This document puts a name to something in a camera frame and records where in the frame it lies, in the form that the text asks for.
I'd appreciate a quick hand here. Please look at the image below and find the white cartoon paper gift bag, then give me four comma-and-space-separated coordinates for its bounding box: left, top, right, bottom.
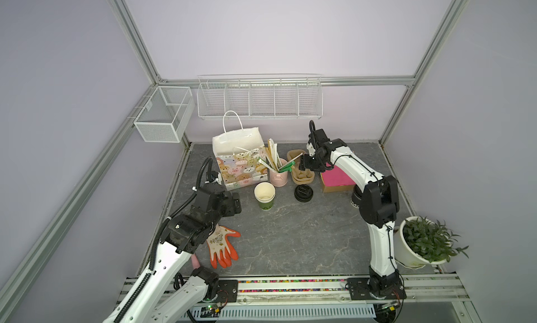
212, 125, 269, 190

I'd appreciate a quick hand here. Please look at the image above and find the black paper coffee cup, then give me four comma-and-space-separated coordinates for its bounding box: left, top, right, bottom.
351, 185, 363, 208

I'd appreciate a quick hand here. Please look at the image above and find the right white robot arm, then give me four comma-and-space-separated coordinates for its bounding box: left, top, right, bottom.
299, 121, 406, 300

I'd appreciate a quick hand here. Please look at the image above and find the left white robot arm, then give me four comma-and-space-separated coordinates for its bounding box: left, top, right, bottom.
105, 157, 242, 322

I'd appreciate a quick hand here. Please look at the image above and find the green paper coffee cup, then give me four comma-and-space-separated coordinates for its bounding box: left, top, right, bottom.
254, 182, 275, 211

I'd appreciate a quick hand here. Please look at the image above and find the brown pulp cup carrier stack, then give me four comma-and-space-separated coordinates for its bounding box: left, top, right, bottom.
287, 149, 315, 185

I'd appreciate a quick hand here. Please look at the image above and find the stack of black cup lids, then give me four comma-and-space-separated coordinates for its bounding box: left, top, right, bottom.
294, 185, 314, 203

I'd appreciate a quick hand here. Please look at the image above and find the pink cup of stirrers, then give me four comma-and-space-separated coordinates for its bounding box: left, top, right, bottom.
258, 138, 302, 187

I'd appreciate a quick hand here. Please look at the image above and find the orange white work glove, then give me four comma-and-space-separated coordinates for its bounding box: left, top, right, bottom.
206, 225, 241, 268

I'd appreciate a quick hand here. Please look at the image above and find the purple pink silicone spatula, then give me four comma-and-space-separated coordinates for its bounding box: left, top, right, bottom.
191, 254, 201, 270

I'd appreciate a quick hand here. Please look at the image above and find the small white mesh basket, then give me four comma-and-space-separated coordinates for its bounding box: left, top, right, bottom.
134, 86, 195, 143

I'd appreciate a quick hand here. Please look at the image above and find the potted green plant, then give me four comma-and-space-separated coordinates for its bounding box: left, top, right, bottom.
394, 216, 468, 269

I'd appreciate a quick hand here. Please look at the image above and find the long white wire shelf basket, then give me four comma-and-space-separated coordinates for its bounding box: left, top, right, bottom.
197, 74, 324, 119

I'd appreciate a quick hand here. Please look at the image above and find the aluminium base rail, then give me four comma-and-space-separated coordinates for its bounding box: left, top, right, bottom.
110, 273, 483, 323

